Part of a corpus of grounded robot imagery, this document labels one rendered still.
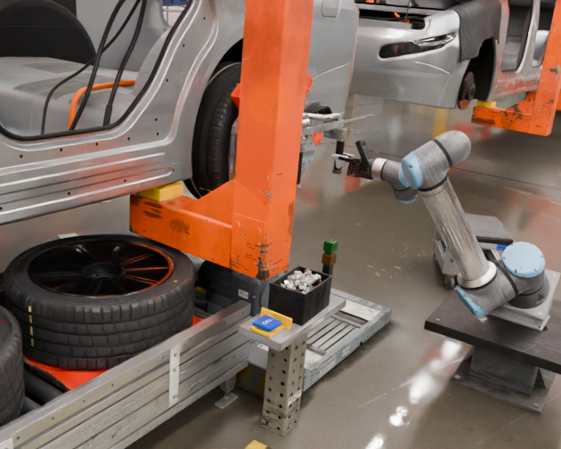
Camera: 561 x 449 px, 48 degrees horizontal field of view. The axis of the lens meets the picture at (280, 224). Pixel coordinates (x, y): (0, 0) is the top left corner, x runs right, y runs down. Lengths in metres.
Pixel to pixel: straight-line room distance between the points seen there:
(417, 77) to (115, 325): 3.57
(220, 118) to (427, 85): 2.82
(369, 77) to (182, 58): 2.86
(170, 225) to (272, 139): 0.61
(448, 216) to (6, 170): 1.45
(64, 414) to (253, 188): 0.92
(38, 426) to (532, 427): 1.80
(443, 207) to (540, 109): 3.83
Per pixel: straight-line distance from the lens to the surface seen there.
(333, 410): 2.54
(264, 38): 2.08
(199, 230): 2.37
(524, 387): 2.84
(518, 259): 2.56
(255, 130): 2.13
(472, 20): 5.35
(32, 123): 2.90
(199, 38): 2.56
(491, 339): 2.61
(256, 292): 2.55
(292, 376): 2.26
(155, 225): 2.53
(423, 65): 5.13
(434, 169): 2.23
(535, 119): 6.08
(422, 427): 2.55
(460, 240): 2.38
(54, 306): 2.13
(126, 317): 2.12
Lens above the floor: 1.46
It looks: 20 degrees down
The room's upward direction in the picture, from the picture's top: 5 degrees clockwise
